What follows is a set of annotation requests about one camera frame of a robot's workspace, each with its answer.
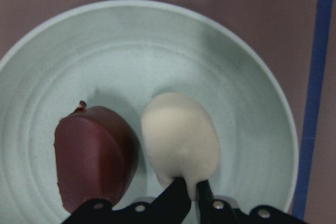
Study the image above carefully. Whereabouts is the brown steamed bun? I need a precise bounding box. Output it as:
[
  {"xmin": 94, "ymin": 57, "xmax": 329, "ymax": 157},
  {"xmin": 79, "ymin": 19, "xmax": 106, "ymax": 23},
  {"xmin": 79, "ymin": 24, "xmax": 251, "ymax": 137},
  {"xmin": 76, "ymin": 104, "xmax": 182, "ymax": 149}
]
[{"xmin": 54, "ymin": 101, "xmax": 140, "ymax": 213}]

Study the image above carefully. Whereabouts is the white steamed bun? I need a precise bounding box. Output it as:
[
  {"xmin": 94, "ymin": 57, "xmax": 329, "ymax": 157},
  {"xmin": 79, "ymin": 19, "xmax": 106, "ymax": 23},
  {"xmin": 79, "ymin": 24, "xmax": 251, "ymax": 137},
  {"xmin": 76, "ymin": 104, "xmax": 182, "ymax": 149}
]
[{"xmin": 141, "ymin": 92, "xmax": 221, "ymax": 201}]

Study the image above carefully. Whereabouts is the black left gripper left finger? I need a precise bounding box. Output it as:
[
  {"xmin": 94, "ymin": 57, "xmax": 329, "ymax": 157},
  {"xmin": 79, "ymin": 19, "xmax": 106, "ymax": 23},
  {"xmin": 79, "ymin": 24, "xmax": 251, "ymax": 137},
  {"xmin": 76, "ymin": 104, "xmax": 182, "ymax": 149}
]
[{"xmin": 148, "ymin": 178, "xmax": 192, "ymax": 223}]

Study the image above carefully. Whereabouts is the light green plate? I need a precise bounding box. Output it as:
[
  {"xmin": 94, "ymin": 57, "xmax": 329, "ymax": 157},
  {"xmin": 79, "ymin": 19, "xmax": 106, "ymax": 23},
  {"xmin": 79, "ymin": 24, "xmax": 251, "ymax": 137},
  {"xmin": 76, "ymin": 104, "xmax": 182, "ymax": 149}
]
[{"xmin": 0, "ymin": 0, "xmax": 299, "ymax": 224}]

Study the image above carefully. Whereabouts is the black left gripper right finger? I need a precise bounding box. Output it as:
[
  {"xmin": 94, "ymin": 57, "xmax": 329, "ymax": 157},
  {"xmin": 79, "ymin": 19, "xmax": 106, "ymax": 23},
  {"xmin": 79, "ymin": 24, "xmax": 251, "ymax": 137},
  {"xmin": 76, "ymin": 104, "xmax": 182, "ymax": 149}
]
[{"xmin": 196, "ymin": 180, "xmax": 214, "ymax": 223}]

